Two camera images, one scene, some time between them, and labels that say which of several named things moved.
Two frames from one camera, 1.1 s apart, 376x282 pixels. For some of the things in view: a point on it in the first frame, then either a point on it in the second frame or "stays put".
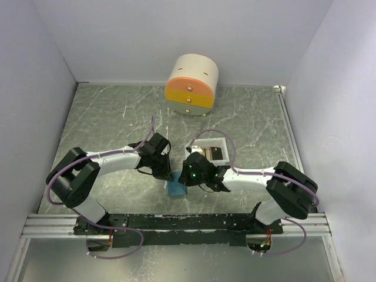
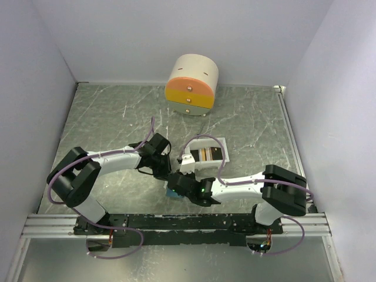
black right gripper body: x=196 y=179 → x=190 y=177
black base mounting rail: x=134 y=230 stays put
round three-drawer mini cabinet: x=190 y=87 stays put
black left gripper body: x=161 y=165 stays put
